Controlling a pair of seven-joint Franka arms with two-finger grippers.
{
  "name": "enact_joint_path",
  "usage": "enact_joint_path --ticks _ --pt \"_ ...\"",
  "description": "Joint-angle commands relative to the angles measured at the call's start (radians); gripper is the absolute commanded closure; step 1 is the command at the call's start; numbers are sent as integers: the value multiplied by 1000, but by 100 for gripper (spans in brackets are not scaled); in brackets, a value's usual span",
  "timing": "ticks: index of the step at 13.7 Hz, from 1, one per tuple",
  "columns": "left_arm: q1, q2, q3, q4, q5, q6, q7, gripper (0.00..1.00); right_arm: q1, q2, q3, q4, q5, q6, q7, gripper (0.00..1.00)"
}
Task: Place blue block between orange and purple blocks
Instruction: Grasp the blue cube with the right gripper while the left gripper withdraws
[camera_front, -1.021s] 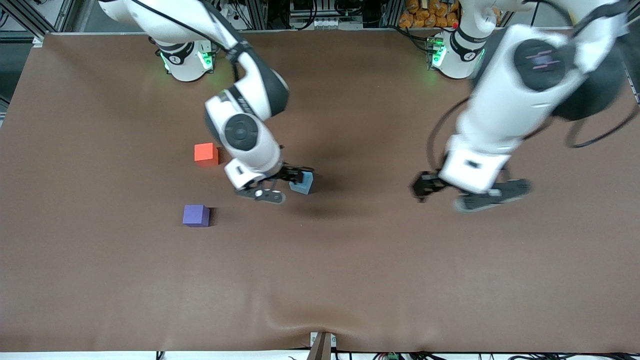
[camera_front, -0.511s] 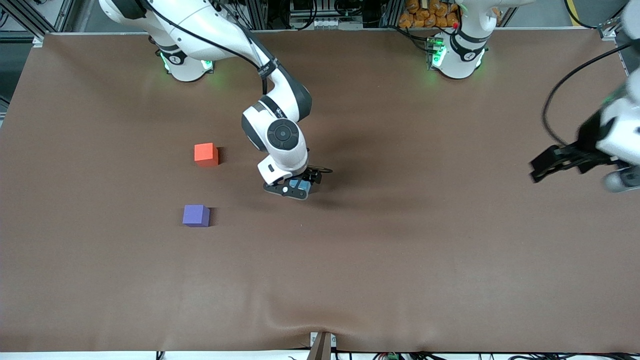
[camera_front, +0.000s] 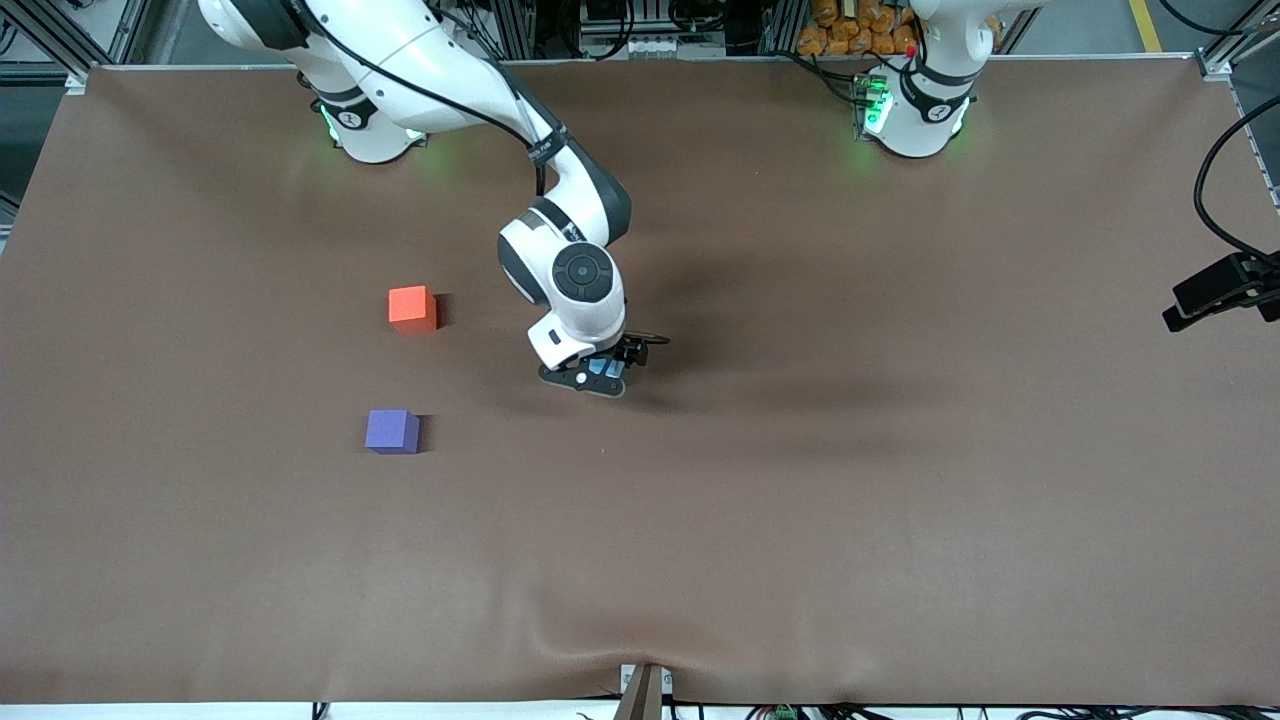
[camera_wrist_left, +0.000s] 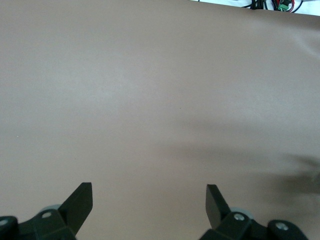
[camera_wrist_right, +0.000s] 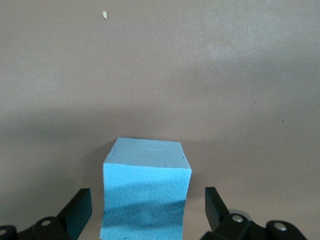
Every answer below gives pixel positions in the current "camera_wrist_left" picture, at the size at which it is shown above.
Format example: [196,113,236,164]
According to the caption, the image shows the tangled black cables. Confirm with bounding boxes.
[248,0,305,14]

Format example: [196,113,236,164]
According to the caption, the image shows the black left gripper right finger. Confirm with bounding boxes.
[199,184,307,240]

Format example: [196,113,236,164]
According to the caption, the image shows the brown table cover sheet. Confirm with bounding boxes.
[0,0,320,240]

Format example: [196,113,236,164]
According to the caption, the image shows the green terminal connector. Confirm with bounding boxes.
[277,0,292,11]

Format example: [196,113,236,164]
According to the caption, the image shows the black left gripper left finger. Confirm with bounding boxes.
[0,182,94,240]

